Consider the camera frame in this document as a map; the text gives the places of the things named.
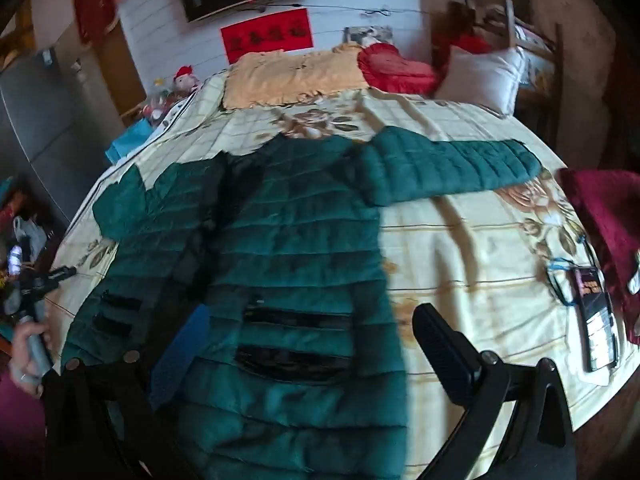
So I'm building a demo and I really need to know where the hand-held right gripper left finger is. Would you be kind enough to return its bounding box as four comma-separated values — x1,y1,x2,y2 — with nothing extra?
42,305,211,480

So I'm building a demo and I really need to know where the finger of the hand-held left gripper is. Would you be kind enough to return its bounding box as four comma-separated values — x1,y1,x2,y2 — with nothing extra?
27,266,79,297

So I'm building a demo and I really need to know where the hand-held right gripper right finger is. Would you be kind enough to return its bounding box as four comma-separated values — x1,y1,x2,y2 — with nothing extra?
411,302,578,480

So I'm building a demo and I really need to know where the green puffer jacket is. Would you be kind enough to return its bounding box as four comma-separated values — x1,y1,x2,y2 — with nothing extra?
60,127,543,480

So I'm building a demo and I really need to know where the person's left hand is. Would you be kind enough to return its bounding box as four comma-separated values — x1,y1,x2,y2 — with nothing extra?
7,317,52,400

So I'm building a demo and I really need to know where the white plastic bag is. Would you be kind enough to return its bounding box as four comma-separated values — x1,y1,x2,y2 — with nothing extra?
12,215,49,267

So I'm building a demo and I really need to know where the floral cream bed quilt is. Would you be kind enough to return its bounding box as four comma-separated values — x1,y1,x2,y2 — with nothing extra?
50,72,637,480

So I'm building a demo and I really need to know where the person's magenta clothing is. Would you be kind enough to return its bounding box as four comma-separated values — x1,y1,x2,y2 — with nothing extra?
0,375,51,480

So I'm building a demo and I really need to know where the grey refrigerator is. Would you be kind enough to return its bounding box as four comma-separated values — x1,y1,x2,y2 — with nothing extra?
0,47,114,227

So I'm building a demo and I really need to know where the blue paper bag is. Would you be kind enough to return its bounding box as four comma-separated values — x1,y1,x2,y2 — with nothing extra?
105,117,157,164

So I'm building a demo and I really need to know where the black smartphone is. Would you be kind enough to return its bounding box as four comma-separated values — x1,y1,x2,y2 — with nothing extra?
572,266,621,373

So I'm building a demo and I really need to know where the maroon cloth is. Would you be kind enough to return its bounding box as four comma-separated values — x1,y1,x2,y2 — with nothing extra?
557,167,640,346

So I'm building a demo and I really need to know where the plastic bottle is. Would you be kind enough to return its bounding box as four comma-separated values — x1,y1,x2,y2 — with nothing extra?
149,79,174,117

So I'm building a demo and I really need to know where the wooden door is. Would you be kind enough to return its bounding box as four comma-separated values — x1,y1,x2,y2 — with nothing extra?
97,25,147,127

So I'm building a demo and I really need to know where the plush toy with red hat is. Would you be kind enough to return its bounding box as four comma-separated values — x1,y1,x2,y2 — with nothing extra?
172,65,202,95

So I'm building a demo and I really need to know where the white pillow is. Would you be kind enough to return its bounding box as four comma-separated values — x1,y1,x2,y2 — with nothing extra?
432,45,528,117

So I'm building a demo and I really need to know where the red heart-shaped pillow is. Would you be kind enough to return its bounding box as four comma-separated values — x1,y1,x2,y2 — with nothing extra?
357,42,442,96

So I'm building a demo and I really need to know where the yellow fringed blanket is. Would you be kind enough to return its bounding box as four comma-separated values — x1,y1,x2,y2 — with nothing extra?
220,45,377,111

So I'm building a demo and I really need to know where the wooden chair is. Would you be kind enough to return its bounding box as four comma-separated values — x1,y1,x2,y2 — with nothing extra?
504,0,567,147

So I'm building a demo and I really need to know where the red bag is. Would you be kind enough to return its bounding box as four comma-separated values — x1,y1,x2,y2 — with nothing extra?
432,30,493,58

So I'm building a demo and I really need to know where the framed photo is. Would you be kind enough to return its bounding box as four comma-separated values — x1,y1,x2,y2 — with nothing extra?
342,25,394,49

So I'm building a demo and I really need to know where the red hanging wall decoration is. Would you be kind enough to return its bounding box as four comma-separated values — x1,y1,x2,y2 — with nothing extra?
67,0,122,44

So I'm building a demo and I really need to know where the red wall poster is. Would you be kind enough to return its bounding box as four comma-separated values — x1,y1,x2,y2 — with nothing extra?
221,8,315,65

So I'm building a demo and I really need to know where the black wall cable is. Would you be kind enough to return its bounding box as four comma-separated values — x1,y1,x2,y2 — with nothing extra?
310,5,397,17

